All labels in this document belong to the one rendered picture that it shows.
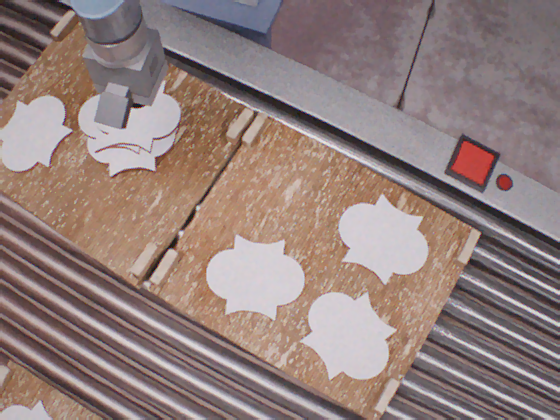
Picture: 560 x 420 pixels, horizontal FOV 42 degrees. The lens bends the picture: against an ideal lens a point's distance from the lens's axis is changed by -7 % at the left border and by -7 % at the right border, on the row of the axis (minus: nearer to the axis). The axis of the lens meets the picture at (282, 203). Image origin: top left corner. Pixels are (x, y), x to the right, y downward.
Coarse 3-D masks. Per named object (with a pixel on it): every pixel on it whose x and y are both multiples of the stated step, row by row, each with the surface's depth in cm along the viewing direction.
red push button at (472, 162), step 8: (464, 144) 127; (464, 152) 126; (472, 152) 126; (480, 152) 126; (456, 160) 126; (464, 160) 126; (472, 160) 126; (480, 160) 126; (488, 160) 126; (456, 168) 125; (464, 168) 125; (472, 168) 125; (480, 168) 125; (488, 168) 126; (472, 176) 125; (480, 176) 125; (480, 184) 125
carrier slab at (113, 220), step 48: (48, 48) 132; (192, 96) 129; (0, 144) 126; (192, 144) 126; (48, 192) 123; (96, 192) 123; (144, 192) 123; (192, 192) 123; (96, 240) 120; (144, 240) 120
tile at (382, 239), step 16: (352, 208) 121; (368, 208) 121; (384, 208) 121; (352, 224) 120; (368, 224) 120; (384, 224) 120; (400, 224) 120; (416, 224) 120; (352, 240) 119; (368, 240) 119; (384, 240) 119; (400, 240) 119; (416, 240) 119; (352, 256) 119; (368, 256) 119; (384, 256) 119; (400, 256) 119; (416, 256) 119; (384, 272) 118; (400, 272) 118
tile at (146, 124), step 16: (160, 96) 123; (144, 112) 122; (160, 112) 122; (176, 112) 122; (112, 128) 122; (128, 128) 122; (144, 128) 122; (160, 128) 122; (176, 128) 122; (112, 144) 121; (128, 144) 121; (144, 144) 121
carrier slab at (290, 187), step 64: (256, 192) 123; (320, 192) 123; (384, 192) 123; (192, 256) 120; (320, 256) 120; (448, 256) 120; (256, 320) 116; (384, 320) 117; (320, 384) 113; (384, 384) 113
